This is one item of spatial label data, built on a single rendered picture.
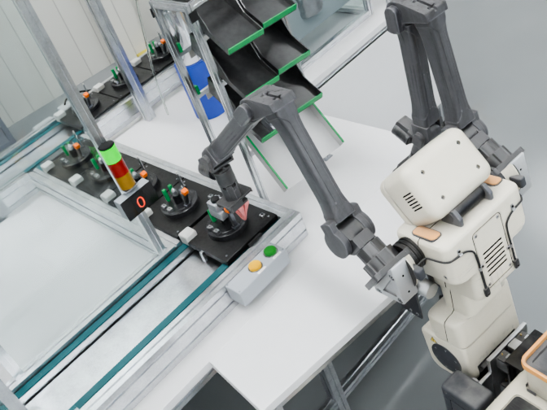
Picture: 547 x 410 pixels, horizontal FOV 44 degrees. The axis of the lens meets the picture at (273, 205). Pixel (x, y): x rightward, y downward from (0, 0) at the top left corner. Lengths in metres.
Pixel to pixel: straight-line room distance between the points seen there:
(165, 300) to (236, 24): 0.88
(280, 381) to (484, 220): 0.71
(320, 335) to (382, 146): 0.87
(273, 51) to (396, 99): 1.49
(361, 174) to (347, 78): 0.92
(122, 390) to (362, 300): 0.72
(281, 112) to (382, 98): 2.00
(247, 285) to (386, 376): 1.04
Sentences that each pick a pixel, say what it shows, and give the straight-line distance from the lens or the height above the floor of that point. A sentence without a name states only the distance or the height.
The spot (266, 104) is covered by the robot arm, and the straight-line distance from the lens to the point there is 1.55.
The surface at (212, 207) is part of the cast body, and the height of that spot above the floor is 1.07.
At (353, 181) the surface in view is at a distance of 2.43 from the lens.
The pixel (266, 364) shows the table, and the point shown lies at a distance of 1.96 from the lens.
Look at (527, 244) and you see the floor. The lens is 3.31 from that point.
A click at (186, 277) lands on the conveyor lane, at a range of 2.23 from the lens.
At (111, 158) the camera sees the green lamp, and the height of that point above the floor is 1.38.
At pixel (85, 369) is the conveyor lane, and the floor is 0.92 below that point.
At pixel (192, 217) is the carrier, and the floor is 0.97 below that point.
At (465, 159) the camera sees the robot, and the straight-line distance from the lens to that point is 1.63.
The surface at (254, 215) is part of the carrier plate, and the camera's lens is 2.26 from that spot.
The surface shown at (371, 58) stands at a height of 0.73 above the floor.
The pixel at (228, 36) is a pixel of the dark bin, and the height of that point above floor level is 1.54.
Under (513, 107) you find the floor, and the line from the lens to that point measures 4.16.
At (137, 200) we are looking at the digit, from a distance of 2.12.
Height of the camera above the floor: 2.34
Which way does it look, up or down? 37 degrees down
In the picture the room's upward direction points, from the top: 21 degrees counter-clockwise
